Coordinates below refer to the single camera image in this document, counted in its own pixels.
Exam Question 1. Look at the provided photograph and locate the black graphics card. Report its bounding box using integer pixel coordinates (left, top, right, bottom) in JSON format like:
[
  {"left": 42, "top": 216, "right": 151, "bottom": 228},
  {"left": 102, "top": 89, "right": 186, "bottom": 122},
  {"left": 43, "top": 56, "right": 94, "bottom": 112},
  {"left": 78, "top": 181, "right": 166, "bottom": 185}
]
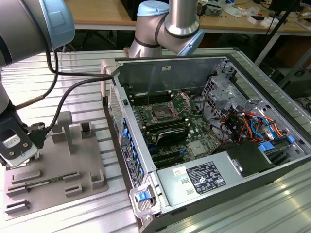
[{"left": 155, "top": 127, "right": 190, "bottom": 147}]

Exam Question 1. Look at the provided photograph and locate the green RAM stick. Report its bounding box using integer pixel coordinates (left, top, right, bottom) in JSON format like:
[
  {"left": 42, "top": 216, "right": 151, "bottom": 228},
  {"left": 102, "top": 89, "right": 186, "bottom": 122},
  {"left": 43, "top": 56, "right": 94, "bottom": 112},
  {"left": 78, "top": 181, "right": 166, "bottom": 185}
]
[{"left": 26, "top": 176, "right": 66, "bottom": 189}]

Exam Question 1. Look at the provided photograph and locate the silver perforated disk bay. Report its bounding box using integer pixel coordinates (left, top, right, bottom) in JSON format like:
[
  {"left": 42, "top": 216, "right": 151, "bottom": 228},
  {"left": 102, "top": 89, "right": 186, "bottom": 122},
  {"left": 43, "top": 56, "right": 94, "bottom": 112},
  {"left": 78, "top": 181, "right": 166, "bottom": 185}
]
[{"left": 200, "top": 60, "right": 246, "bottom": 122}]

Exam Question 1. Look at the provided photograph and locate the black monitor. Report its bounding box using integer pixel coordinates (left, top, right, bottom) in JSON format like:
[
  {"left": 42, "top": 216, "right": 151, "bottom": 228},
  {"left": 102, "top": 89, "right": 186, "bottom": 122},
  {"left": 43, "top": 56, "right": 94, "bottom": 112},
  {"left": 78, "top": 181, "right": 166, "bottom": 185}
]
[{"left": 268, "top": 0, "right": 311, "bottom": 12}]

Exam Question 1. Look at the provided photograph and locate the black box on floor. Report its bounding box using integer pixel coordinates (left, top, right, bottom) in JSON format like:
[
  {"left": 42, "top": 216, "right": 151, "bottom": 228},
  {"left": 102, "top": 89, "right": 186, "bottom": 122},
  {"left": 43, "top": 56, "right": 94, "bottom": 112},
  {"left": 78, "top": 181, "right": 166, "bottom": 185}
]
[{"left": 279, "top": 67, "right": 311, "bottom": 99}]

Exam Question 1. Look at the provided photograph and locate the silver chipset heatsink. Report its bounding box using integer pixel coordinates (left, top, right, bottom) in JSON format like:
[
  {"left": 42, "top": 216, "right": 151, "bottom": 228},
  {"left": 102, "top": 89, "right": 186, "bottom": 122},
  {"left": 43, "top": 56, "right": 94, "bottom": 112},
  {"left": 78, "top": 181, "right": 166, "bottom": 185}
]
[{"left": 188, "top": 140, "right": 206, "bottom": 157}]

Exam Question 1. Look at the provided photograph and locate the open PC case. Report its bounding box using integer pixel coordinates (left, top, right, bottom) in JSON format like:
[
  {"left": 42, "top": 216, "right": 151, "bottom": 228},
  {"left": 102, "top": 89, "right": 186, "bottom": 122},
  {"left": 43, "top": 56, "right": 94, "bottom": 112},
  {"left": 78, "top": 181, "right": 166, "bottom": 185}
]
[{"left": 100, "top": 53, "right": 311, "bottom": 233}]

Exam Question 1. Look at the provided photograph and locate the grey plastic parts rack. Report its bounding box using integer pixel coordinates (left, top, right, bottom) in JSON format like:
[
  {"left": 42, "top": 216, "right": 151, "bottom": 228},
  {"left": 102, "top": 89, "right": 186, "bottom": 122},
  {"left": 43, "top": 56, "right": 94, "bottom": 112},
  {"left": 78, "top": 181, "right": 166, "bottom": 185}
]
[{"left": 3, "top": 110, "right": 110, "bottom": 220}]

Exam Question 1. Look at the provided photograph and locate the silver disk bay frame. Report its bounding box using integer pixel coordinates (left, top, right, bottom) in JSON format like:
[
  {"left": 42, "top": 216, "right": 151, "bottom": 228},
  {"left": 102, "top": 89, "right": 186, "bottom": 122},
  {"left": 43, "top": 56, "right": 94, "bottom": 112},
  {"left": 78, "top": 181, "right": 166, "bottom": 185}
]
[{"left": 244, "top": 98, "right": 311, "bottom": 168}]

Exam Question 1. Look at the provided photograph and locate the wooden desk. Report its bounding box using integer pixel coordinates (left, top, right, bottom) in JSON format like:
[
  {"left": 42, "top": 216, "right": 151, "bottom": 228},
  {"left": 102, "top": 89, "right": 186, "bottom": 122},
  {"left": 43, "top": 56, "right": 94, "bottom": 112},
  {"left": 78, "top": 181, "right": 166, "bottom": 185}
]
[{"left": 64, "top": 0, "right": 311, "bottom": 37}]

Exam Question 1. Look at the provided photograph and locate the white paper sheet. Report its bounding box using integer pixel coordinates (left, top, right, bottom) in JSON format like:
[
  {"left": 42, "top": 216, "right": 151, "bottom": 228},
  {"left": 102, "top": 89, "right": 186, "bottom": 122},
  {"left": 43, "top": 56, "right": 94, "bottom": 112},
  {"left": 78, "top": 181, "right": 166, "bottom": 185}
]
[{"left": 222, "top": 6, "right": 245, "bottom": 18}]

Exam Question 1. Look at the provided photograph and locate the CPU socket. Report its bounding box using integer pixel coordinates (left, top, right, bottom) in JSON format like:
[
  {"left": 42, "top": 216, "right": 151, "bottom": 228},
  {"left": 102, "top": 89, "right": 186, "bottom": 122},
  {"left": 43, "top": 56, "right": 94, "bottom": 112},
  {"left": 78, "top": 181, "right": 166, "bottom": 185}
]
[{"left": 145, "top": 103, "right": 182, "bottom": 124}]

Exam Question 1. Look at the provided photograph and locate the red and black wire bundle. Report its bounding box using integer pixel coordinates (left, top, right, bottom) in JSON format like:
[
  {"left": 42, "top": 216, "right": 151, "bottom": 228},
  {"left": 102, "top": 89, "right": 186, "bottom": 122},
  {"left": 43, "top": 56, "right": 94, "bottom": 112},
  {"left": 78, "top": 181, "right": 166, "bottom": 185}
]
[{"left": 218, "top": 106, "right": 262, "bottom": 145}]

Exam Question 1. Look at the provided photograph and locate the black expansion slot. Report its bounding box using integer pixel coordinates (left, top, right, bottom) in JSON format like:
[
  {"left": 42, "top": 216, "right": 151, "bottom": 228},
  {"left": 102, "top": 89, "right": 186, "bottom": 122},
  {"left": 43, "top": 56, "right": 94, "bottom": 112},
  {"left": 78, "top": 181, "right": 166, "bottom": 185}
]
[
  {"left": 155, "top": 156, "right": 189, "bottom": 169},
  {"left": 152, "top": 150, "right": 187, "bottom": 162}
]

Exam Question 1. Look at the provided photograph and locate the metal socket cover frame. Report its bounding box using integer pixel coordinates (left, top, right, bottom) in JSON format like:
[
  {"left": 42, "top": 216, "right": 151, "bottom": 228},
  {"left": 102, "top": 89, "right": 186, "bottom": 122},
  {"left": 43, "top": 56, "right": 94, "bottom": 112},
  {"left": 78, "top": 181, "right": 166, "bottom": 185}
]
[{"left": 170, "top": 92, "right": 195, "bottom": 117}]

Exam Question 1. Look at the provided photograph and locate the blue wire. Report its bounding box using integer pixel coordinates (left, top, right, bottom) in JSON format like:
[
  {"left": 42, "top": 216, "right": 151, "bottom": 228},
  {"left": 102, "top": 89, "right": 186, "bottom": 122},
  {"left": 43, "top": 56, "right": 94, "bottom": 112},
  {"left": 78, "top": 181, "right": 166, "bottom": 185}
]
[{"left": 250, "top": 116, "right": 279, "bottom": 140}]

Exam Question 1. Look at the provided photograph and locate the wrist camera with black bracket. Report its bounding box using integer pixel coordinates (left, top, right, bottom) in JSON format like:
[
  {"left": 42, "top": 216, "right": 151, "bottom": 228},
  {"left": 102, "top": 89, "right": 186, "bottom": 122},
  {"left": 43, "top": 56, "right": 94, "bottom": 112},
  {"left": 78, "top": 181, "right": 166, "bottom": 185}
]
[{"left": 0, "top": 127, "right": 40, "bottom": 168}]

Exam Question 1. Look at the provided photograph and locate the grey electronic device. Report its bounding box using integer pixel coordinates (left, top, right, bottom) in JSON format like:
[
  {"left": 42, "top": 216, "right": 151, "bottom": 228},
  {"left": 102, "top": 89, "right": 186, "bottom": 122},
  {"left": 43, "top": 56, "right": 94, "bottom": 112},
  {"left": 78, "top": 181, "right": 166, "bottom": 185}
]
[{"left": 198, "top": 0, "right": 223, "bottom": 17}]

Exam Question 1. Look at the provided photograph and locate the black camera cable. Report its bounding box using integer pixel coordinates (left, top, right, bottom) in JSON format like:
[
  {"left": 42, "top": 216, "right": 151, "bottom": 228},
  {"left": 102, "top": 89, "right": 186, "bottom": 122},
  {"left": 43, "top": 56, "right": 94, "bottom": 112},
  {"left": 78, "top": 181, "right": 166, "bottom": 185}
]
[
  {"left": 45, "top": 47, "right": 114, "bottom": 80},
  {"left": 26, "top": 74, "right": 115, "bottom": 149}
]

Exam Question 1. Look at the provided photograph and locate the black RAM slot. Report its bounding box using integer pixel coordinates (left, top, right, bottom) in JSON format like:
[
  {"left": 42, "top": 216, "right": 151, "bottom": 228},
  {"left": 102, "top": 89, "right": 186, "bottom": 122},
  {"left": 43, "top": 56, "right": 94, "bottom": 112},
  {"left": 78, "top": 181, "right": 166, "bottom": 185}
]
[
  {"left": 144, "top": 117, "right": 189, "bottom": 129},
  {"left": 130, "top": 91, "right": 172, "bottom": 100},
  {"left": 145, "top": 122, "right": 190, "bottom": 134},
  {"left": 131, "top": 94, "right": 173, "bottom": 105}
]

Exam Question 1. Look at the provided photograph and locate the blue disk carrier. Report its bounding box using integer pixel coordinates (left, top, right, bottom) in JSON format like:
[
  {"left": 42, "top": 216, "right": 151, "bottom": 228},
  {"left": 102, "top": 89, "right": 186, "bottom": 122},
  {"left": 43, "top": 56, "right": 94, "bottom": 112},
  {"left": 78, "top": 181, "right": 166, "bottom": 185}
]
[{"left": 259, "top": 142, "right": 275, "bottom": 153}]

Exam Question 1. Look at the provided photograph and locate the silver power supply unit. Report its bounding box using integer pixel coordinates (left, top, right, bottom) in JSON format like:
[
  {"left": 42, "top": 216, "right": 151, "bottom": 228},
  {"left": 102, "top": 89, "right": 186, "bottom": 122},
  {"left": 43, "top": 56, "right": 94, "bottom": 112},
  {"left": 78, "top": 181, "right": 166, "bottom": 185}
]
[{"left": 155, "top": 140, "right": 276, "bottom": 207}]

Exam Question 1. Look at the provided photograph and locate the white box with black top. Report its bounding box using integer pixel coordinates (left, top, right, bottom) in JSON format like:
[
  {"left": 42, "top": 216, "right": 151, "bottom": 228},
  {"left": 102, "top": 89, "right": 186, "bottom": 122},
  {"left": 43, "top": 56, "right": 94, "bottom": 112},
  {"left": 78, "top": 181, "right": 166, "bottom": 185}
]
[{"left": 248, "top": 15, "right": 266, "bottom": 26}]

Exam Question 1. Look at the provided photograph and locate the green motherboard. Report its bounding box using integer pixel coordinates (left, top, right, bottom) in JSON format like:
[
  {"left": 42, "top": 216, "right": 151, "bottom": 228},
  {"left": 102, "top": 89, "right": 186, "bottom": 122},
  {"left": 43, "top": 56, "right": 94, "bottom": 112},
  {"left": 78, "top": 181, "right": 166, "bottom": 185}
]
[{"left": 131, "top": 91, "right": 234, "bottom": 170}]

